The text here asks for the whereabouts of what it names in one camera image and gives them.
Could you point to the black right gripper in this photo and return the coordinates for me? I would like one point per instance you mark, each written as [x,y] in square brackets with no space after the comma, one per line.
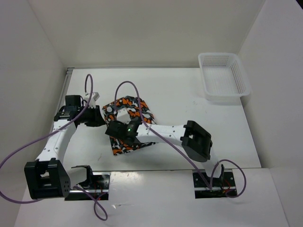
[121,123]

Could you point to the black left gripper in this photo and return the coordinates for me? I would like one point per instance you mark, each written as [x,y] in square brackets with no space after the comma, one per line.
[98,119]

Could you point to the orange camouflage shorts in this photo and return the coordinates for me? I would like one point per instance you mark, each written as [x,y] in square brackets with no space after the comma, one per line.
[130,103]

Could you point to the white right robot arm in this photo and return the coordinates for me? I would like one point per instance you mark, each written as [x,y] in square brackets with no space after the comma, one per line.
[196,142]

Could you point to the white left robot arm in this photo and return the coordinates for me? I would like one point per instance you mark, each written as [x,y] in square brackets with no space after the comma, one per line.
[46,177]

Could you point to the white perforated plastic basket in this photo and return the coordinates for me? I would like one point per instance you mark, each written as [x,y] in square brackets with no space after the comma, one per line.
[223,76]

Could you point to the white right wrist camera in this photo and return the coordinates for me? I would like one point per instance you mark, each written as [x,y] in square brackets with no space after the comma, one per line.
[123,116]

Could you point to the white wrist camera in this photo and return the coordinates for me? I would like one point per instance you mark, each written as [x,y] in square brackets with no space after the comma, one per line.
[91,99]
[123,116]

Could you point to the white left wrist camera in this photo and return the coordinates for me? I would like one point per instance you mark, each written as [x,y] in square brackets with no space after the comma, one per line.
[91,99]

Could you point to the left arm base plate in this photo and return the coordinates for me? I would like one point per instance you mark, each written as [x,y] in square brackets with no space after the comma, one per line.
[98,188]

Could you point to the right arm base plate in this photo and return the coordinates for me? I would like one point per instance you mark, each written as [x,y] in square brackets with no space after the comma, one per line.
[219,189]

